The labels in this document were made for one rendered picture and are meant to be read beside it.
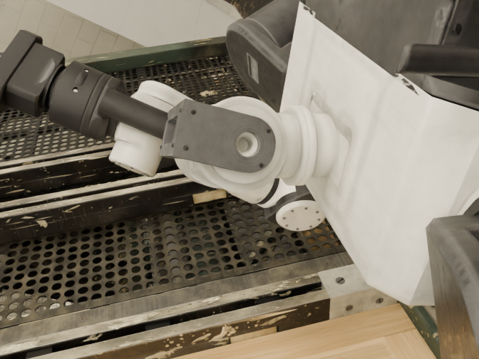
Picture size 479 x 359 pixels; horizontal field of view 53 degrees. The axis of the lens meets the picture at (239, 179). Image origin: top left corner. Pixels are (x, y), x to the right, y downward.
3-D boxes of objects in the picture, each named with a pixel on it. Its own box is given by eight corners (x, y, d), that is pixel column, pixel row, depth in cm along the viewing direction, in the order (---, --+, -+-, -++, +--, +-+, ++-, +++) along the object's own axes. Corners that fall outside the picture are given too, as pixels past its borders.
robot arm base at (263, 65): (328, 35, 66) (313, -46, 58) (400, 67, 57) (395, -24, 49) (241, 93, 63) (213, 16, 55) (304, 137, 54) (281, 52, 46)
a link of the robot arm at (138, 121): (106, 82, 70) (179, 113, 72) (76, 149, 68) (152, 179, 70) (102, 57, 59) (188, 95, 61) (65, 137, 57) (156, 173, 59)
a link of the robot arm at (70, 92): (26, 10, 62) (114, 49, 64) (28, 58, 70) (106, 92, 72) (-26, 79, 55) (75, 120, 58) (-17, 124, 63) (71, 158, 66)
